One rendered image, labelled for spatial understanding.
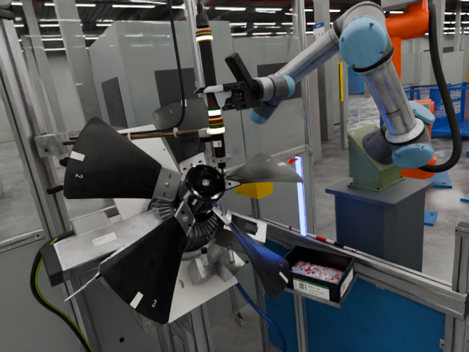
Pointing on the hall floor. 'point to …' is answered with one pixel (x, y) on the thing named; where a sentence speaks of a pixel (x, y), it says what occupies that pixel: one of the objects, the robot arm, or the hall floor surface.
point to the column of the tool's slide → (88, 328)
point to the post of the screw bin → (301, 323)
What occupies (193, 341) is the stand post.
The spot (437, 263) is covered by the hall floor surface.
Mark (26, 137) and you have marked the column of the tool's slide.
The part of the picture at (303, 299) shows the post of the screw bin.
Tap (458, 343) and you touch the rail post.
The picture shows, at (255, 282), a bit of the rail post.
